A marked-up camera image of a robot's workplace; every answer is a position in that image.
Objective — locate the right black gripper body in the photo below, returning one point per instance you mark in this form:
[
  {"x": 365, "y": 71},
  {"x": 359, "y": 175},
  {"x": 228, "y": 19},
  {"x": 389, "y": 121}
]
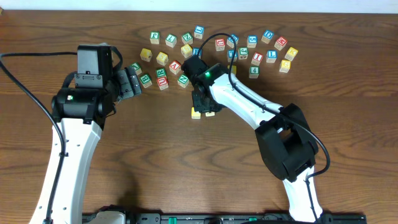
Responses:
[{"x": 203, "y": 104}]

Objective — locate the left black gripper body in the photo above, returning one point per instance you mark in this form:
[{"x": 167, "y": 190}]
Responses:
[{"x": 123, "y": 83}]

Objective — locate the yellow O block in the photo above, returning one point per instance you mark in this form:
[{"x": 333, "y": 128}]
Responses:
[{"x": 208, "y": 114}]

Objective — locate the yellow C block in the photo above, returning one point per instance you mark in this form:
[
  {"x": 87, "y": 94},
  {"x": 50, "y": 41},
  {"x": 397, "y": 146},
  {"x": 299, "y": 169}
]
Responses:
[{"x": 195, "y": 114}]

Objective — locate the green R block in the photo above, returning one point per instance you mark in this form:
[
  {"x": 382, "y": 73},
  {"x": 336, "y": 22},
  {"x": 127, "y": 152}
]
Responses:
[{"x": 161, "y": 72}]

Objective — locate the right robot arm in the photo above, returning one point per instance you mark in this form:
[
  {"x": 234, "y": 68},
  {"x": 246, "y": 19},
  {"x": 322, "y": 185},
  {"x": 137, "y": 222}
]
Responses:
[{"x": 286, "y": 143}]

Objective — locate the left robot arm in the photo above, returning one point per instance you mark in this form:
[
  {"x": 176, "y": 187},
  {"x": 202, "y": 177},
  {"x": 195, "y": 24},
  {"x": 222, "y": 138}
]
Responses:
[{"x": 80, "y": 142}]

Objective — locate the green B block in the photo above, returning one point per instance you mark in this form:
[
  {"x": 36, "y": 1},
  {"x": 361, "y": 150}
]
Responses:
[{"x": 145, "y": 80}]

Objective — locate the green A block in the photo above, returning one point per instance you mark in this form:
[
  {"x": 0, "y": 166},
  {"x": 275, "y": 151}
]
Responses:
[{"x": 137, "y": 68}]

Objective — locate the green N block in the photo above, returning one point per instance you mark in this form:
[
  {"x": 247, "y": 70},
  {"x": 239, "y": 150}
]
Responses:
[{"x": 183, "y": 81}]

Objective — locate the yellow X block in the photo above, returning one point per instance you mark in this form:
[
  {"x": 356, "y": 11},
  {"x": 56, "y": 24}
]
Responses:
[{"x": 146, "y": 55}]

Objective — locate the red U block bottom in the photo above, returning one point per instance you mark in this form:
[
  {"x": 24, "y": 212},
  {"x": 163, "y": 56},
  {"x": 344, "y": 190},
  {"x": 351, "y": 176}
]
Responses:
[{"x": 162, "y": 83}]

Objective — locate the red u block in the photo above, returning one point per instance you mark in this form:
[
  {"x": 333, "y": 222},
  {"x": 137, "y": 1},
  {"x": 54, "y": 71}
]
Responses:
[
  {"x": 220, "y": 45},
  {"x": 162, "y": 83}
]

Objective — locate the yellow block left middle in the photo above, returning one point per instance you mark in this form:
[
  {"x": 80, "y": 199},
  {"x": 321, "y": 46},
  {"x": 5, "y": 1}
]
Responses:
[{"x": 162, "y": 58}]

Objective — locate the red A block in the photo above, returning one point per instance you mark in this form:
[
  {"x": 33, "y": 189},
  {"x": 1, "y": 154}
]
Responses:
[{"x": 175, "y": 67}]

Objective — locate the yellow block centre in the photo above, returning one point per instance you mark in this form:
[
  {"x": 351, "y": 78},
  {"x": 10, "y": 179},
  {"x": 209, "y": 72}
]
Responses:
[{"x": 233, "y": 70}]

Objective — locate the blue P block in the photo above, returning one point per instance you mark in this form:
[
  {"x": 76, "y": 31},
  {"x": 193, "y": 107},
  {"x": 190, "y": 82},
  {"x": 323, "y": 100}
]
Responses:
[{"x": 196, "y": 52}]

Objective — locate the yellow S block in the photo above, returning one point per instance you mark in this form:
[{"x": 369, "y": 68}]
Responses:
[{"x": 187, "y": 51}]

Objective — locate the blue T block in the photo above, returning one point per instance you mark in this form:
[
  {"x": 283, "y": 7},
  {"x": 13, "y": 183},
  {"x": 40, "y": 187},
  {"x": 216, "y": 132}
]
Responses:
[{"x": 232, "y": 56}]

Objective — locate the green 4 block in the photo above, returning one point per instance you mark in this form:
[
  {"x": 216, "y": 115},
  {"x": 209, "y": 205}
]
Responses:
[{"x": 254, "y": 72}]

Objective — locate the red U block top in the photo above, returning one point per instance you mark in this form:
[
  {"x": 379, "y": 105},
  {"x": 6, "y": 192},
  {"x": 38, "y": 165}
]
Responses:
[{"x": 220, "y": 45}]

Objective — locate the green L block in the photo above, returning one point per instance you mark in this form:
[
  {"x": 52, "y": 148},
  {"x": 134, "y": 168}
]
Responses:
[{"x": 171, "y": 40}]

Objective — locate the green J block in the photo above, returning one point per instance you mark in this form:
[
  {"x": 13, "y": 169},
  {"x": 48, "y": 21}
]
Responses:
[{"x": 243, "y": 53}]

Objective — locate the green Z block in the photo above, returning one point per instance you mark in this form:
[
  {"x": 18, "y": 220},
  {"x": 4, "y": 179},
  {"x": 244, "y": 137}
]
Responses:
[{"x": 187, "y": 38}]

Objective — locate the blue D block centre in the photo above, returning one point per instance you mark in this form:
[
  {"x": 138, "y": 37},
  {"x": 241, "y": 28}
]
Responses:
[{"x": 232, "y": 41}]

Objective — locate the blue d block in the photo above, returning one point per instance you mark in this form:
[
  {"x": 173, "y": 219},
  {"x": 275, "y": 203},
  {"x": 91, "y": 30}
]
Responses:
[
  {"x": 267, "y": 36},
  {"x": 232, "y": 41}
]

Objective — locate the red I block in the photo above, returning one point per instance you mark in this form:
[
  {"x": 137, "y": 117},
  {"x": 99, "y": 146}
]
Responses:
[{"x": 257, "y": 59}]

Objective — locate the blue J block top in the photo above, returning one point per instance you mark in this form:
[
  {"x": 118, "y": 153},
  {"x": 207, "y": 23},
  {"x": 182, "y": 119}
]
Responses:
[{"x": 199, "y": 32}]

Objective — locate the blue S block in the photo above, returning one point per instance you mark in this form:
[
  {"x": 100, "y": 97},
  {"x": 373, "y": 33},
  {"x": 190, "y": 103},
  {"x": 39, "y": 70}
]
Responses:
[{"x": 251, "y": 41}]

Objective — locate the blue L block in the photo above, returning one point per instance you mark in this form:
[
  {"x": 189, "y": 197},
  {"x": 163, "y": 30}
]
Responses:
[{"x": 271, "y": 56}]

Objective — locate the yellow G block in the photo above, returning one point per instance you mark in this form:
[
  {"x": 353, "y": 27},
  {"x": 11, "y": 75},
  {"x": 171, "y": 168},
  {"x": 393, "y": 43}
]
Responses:
[{"x": 285, "y": 66}]

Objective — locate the blue D block right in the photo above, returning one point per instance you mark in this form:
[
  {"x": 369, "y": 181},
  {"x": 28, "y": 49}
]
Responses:
[{"x": 267, "y": 36}]

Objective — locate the red M block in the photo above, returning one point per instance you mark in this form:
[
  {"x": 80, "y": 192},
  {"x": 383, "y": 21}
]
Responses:
[{"x": 280, "y": 43}]

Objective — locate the yellow K block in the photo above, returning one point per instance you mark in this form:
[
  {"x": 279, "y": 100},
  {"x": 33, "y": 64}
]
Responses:
[{"x": 291, "y": 54}]

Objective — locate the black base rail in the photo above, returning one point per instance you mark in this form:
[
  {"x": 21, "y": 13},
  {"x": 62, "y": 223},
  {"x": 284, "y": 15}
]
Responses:
[{"x": 116, "y": 217}]

